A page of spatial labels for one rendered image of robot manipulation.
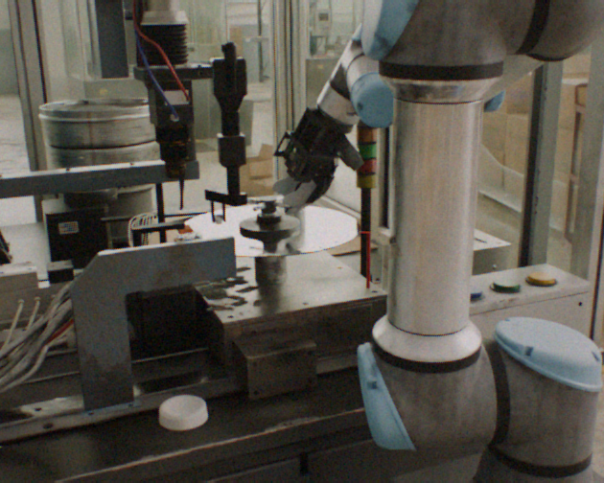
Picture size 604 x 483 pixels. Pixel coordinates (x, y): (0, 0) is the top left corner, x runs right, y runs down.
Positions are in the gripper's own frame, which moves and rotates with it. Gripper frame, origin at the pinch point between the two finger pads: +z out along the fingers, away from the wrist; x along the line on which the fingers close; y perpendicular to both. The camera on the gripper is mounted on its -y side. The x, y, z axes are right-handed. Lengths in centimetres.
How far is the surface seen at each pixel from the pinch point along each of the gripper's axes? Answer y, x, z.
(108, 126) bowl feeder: 0, -63, 27
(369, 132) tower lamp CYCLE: -24.2, -12.1, -9.8
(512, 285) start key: -13.5, 35.4, -14.2
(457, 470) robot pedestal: 10, 54, -1
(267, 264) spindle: 3.0, 4.0, 10.1
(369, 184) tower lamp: -26.2, -6.7, -0.7
